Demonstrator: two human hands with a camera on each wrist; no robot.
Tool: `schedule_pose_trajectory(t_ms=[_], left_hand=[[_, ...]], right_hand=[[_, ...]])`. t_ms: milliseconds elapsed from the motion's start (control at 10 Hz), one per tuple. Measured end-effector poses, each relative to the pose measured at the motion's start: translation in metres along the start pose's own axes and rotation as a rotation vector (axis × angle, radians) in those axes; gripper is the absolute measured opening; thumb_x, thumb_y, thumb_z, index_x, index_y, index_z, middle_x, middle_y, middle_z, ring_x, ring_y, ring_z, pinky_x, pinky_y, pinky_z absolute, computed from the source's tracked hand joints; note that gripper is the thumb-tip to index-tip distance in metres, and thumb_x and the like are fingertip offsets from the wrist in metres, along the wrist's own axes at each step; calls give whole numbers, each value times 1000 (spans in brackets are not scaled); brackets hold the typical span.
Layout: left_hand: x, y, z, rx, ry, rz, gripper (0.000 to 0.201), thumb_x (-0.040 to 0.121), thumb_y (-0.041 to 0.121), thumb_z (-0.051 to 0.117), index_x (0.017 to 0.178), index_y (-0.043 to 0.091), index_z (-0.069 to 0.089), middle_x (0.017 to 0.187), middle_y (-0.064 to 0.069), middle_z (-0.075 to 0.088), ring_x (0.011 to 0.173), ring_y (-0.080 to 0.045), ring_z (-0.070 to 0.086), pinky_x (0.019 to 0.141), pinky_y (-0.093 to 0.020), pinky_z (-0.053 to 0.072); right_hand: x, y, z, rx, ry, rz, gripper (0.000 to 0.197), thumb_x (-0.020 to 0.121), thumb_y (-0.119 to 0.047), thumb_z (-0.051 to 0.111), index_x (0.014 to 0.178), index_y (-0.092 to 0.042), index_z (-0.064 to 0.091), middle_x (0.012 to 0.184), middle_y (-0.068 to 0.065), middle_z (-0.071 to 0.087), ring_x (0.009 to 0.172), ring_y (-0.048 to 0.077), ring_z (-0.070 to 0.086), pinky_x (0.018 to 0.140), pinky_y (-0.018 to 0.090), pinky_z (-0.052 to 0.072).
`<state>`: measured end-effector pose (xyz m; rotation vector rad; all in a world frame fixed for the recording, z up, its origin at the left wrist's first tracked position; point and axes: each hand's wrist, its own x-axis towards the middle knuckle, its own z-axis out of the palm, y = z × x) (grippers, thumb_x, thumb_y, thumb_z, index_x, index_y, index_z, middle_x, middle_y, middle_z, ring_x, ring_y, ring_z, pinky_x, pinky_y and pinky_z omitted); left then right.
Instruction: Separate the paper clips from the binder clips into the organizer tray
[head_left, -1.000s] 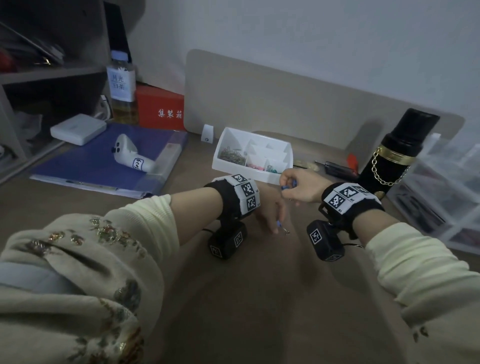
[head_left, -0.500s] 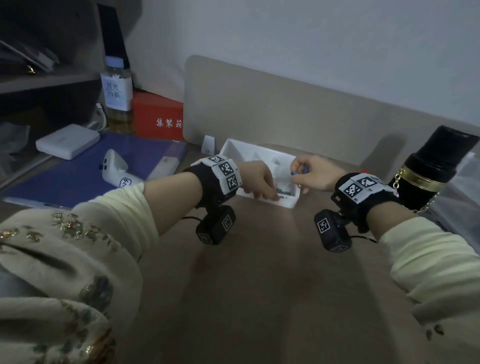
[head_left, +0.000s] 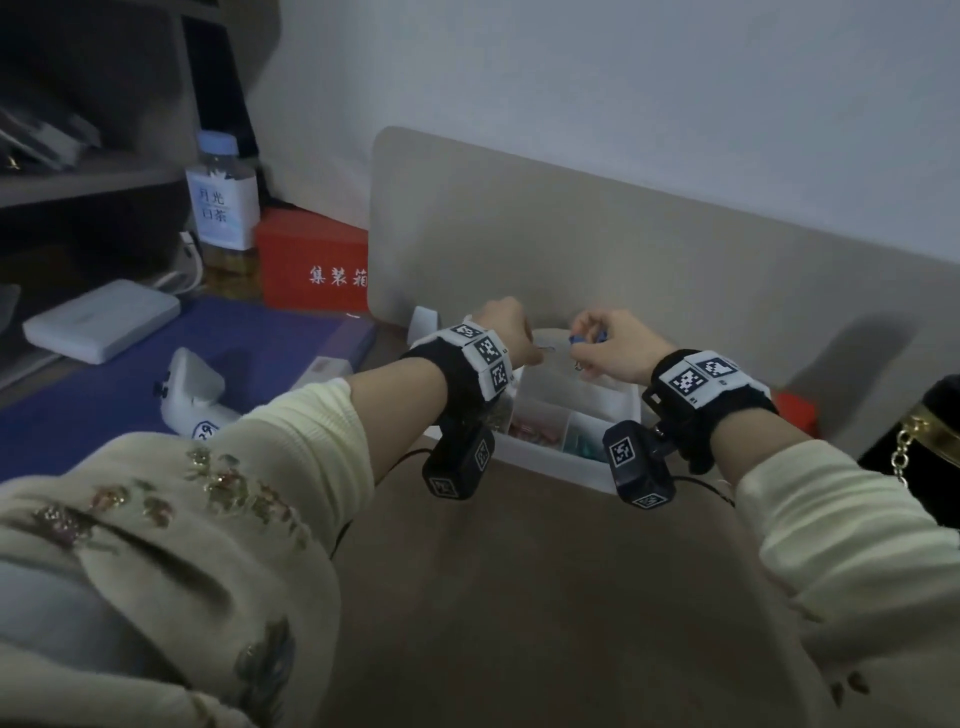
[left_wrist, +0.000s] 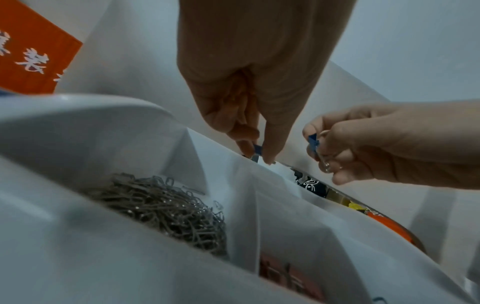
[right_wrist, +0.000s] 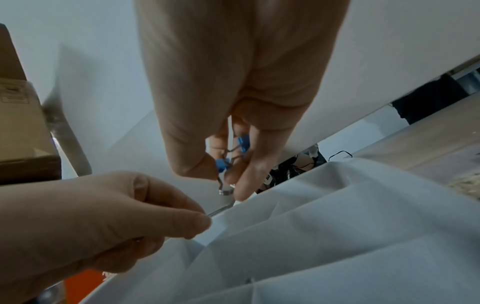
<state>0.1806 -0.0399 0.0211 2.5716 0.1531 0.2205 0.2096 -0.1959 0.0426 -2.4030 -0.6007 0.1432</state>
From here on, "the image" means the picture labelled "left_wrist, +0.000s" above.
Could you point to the white compartment organizer tray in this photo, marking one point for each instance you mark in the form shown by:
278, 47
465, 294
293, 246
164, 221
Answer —
112, 133

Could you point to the orange ribbed box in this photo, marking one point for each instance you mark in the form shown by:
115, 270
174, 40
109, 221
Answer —
33, 44

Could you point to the small heap of paper clips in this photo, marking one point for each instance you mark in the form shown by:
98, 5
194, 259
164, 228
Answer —
161, 207

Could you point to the person's left hand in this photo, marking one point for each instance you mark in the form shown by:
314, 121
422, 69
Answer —
255, 59

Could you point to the person's right hand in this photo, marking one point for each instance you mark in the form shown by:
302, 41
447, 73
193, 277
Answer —
405, 142

